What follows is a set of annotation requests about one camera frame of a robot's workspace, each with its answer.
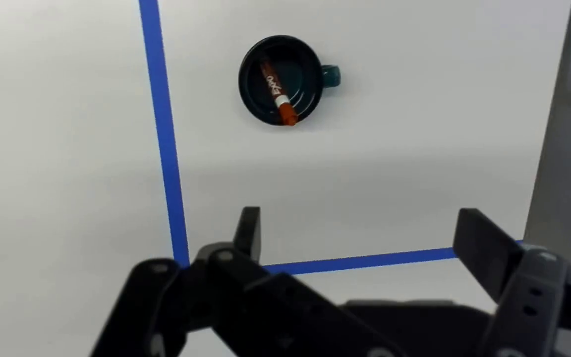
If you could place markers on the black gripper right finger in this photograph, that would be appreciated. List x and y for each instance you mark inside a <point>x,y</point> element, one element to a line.
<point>530,297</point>

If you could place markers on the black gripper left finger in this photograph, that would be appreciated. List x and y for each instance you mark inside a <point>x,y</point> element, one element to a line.
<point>233,297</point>

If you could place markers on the orange red marker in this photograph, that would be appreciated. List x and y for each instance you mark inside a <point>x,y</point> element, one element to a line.
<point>276,89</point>

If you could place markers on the dark teal mug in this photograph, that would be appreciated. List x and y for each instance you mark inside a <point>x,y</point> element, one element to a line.
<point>302,71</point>

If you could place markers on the long blue tape strip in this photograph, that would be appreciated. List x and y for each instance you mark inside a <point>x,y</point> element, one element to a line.
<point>365,260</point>

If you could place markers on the short blue tape strip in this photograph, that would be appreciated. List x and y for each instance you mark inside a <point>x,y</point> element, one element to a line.
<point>167,131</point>

